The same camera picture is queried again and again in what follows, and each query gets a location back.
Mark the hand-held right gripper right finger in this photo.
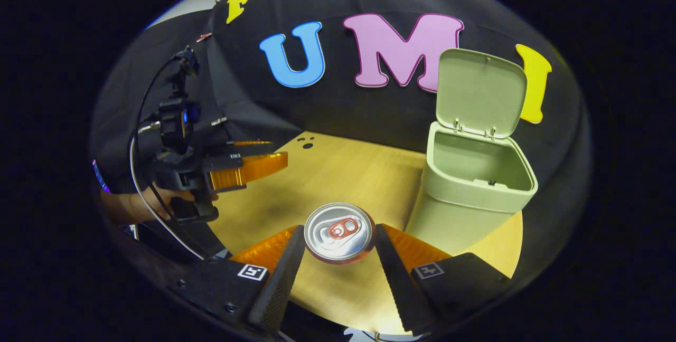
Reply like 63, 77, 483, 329
373, 223, 510, 337

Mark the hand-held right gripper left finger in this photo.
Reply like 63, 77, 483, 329
177, 224, 307, 335

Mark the silver red pop can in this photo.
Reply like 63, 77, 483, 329
303, 202, 377, 265

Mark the light green desktop garbage bin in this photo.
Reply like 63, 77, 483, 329
404, 48, 538, 255

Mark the wooden desktop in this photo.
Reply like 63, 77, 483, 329
209, 131, 523, 335

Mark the black backdrop cloth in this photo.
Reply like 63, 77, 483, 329
90, 0, 592, 290

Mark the grey left gripper cable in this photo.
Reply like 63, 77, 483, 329
129, 123, 208, 261

